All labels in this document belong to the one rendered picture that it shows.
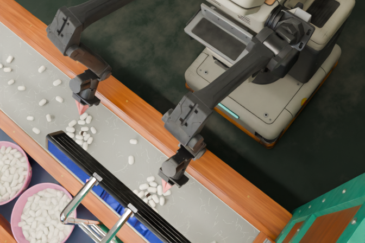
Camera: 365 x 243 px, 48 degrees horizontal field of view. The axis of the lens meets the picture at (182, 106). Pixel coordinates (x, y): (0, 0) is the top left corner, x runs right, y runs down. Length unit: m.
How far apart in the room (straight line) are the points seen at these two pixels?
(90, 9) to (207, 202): 0.84
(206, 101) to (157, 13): 1.85
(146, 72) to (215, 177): 1.18
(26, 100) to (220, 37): 0.93
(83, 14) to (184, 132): 0.44
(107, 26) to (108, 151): 1.29
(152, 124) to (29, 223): 0.63
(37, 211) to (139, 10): 1.56
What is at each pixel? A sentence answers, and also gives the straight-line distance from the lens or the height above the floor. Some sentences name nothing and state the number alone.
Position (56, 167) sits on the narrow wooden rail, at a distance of 1.75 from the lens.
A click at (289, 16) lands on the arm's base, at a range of 1.31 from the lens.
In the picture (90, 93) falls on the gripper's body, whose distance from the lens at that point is 1.65.
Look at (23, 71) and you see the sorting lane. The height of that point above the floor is 0.74.
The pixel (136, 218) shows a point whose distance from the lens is 1.26.
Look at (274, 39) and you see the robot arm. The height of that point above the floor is 1.27.
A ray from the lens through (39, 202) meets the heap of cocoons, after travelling 1.78.
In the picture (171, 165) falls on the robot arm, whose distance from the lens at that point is 1.36.
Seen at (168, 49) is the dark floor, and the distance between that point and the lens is 2.64.
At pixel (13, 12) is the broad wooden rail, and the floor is 0.77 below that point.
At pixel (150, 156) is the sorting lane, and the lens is 1.66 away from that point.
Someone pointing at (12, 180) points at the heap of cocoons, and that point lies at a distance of 1.87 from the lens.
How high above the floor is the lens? 2.34
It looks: 70 degrees down
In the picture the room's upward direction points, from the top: 23 degrees counter-clockwise
